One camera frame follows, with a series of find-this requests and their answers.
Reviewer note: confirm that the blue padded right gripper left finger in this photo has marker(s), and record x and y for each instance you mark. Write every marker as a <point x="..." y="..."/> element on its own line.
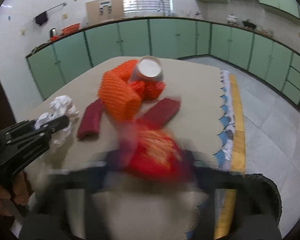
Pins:
<point x="49" y="218"/>

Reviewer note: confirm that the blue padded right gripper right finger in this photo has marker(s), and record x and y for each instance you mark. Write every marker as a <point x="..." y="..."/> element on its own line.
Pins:
<point x="247" y="222"/>

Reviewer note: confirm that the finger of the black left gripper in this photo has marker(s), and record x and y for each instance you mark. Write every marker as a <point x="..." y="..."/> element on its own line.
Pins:
<point x="55" y="125"/>

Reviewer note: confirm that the white tissue small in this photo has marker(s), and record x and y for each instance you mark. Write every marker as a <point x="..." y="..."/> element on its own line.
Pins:
<point x="58" y="114"/>

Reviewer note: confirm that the dark red foam strip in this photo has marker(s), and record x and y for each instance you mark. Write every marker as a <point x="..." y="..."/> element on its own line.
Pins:
<point x="90" y="123"/>

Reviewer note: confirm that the orange foam fruit net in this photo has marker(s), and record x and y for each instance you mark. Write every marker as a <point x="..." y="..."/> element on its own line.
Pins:
<point x="122" y="98"/>

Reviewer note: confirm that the red gold printed package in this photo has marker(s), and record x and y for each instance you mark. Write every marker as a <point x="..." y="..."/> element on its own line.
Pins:
<point x="150" y="152"/>

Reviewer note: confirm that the white paper cup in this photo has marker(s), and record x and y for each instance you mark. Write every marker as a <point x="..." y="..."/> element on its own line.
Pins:
<point x="148" y="68"/>

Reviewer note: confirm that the dark red foam block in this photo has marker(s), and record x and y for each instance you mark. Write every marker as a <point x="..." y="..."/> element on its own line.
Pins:
<point x="160" y="114"/>

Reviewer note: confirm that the black trash bin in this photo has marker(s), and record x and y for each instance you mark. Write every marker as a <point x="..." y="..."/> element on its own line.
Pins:
<point x="266" y="195"/>

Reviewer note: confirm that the chrome kitchen faucet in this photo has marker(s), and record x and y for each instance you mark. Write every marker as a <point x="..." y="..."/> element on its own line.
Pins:
<point x="163" y="7"/>

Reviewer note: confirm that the green lower kitchen cabinets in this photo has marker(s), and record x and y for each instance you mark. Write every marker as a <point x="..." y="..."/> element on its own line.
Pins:
<point x="56" y="63"/>

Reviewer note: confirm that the person's hand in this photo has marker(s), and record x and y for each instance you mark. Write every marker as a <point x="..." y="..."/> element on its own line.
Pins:
<point x="21" y="194"/>

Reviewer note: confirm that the steel electric kettle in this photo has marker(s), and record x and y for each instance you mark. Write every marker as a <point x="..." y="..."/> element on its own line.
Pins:
<point x="53" y="32"/>

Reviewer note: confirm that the red plastic basin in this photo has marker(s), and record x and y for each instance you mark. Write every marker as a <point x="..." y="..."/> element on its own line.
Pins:
<point x="70" y="29"/>

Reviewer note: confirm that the dark hanging towel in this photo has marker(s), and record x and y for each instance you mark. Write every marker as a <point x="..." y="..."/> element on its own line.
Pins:
<point x="41" y="19"/>

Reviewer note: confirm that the metal towel bar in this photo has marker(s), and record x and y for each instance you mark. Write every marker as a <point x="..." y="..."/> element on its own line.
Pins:
<point x="59" y="5"/>

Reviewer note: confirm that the brown cardboard box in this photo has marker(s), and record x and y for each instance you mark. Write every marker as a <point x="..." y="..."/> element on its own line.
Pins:
<point x="100" y="11"/>

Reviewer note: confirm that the white cooking pot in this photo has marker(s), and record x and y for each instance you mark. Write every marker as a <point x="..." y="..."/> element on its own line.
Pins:
<point x="232" y="20"/>

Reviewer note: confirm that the black wok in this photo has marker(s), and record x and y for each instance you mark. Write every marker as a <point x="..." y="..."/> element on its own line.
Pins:
<point x="249" y="25"/>

